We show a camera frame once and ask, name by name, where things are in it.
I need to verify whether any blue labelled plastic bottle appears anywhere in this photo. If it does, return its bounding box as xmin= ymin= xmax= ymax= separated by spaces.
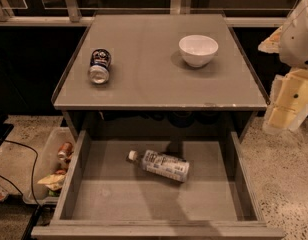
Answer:
xmin=127 ymin=150 xmax=190 ymax=183

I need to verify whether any black cable on floor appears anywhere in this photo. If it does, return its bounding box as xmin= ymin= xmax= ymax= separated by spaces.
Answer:
xmin=0 ymin=137 xmax=40 ymax=206

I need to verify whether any orange can in bin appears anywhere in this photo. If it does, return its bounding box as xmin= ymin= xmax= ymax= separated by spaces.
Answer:
xmin=57 ymin=142 xmax=73 ymax=160

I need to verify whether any grey cabinet with counter top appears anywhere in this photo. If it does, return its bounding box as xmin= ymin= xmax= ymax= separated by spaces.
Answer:
xmin=51 ymin=13 xmax=271 ymax=142

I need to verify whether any clear plastic storage bin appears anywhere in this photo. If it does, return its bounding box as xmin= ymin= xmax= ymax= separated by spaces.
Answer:
xmin=23 ymin=127 xmax=75 ymax=205

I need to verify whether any open grey top drawer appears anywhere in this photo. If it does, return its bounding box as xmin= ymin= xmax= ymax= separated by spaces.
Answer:
xmin=32 ymin=132 xmax=285 ymax=240

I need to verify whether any metal railing frame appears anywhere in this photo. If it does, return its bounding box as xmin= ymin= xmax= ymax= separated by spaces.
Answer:
xmin=0 ymin=0 xmax=301 ymax=27

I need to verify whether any red white object on floor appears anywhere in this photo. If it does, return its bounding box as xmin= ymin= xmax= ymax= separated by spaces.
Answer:
xmin=0 ymin=186 xmax=9 ymax=202

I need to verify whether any white ceramic bowl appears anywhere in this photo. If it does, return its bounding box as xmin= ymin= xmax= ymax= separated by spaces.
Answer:
xmin=179 ymin=35 xmax=219 ymax=67

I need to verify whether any yellow snack packet in bin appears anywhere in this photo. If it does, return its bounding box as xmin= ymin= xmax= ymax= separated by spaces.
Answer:
xmin=38 ymin=174 xmax=66 ymax=191

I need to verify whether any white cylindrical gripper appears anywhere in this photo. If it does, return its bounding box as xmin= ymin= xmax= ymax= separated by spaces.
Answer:
xmin=258 ymin=0 xmax=308 ymax=134

